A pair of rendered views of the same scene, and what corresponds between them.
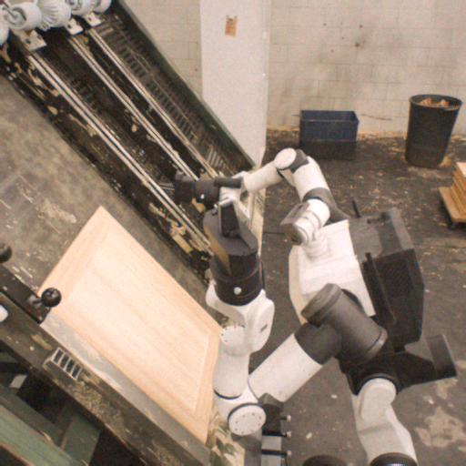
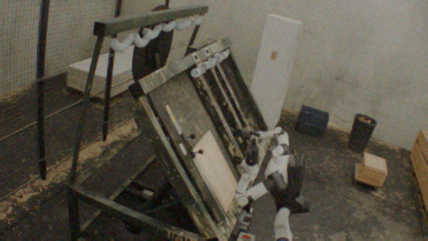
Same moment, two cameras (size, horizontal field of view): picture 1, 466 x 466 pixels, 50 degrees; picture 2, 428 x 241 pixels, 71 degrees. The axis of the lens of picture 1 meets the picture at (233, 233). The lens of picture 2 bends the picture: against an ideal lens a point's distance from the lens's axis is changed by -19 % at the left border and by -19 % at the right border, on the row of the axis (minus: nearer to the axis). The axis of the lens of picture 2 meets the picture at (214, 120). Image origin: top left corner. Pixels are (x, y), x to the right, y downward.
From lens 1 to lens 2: 1.60 m
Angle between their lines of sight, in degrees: 9
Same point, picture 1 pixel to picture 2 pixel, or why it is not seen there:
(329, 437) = not seen: outside the picture
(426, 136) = (358, 135)
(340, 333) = (274, 182)
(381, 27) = (349, 74)
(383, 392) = (285, 212)
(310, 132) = (303, 118)
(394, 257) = (297, 166)
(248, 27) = (282, 58)
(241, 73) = (274, 79)
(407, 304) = (298, 182)
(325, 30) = (323, 67)
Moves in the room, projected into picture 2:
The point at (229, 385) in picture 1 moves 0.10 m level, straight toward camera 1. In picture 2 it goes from (241, 189) to (238, 197)
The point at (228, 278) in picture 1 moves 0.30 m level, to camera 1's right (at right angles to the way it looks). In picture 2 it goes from (249, 156) to (292, 167)
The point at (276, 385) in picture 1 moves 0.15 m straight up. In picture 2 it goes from (253, 193) to (258, 176)
